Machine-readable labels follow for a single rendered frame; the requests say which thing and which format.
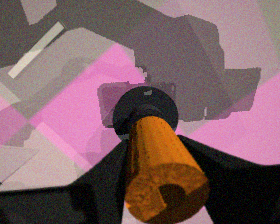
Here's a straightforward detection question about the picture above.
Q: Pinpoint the orange cylinder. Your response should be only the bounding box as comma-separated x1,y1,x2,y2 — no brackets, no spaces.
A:
125,116,210,224

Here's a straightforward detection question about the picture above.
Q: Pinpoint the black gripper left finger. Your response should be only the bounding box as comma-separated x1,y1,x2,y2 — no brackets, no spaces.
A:
0,139,129,224

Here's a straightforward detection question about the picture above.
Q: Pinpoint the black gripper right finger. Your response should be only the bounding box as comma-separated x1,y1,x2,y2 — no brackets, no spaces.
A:
177,135,280,224

